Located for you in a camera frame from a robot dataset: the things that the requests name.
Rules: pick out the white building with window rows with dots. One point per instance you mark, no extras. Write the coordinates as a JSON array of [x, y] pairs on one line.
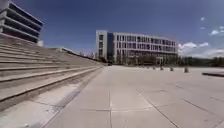
[[140, 45]]

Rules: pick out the grey building with horizontal bands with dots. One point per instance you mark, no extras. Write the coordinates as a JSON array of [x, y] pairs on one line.
[[20, 21]]

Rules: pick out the low white building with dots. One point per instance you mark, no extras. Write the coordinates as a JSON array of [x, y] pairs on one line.
[[63, 49]]

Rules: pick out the wide grey stone steps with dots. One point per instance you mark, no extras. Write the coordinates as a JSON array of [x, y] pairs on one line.
[[30, 71]]

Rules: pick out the low dark planter edge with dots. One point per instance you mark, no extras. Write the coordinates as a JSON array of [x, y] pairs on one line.
[[213, 74]]

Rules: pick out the pale stone slab plaza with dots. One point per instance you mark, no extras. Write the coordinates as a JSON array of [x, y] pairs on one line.
[[133, 96]]

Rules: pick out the row of stone bollards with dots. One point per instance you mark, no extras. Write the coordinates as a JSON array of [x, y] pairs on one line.
[[171, 69]]

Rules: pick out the row of trees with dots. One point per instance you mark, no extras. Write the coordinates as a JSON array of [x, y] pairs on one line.
[[200, 61]]

